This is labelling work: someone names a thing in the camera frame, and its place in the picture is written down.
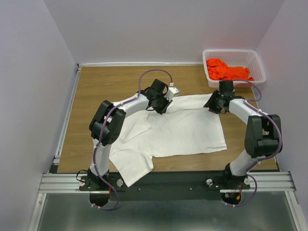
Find white t shirt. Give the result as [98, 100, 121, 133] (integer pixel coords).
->
[109, 94, 227, 187]

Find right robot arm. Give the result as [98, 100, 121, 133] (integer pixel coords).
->
[204, 80, 282, 189]

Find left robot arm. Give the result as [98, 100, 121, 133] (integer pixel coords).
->
[87, 79, 179, 191]

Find orange t shirt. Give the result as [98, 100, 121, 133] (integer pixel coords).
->
[206, 58, 254, 81]

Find white plastic basket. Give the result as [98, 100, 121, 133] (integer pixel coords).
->
[203, 49, 266, 88]

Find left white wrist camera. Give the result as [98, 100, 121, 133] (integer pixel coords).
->
[165, 82, 180, 101]

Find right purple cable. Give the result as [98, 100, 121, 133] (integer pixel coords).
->
[225, 79, 283, 207]

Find purple cable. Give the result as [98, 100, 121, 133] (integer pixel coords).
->
[90, 69, 174, 211]
[225, 79, 283, 207]

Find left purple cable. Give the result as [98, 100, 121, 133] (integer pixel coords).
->
[90, 69, 174, 211]

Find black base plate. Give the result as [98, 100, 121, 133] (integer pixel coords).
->
[76, 171, 250, 206]

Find aluminium frame rail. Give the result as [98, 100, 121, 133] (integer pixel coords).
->
[29, 65, 299, 231]

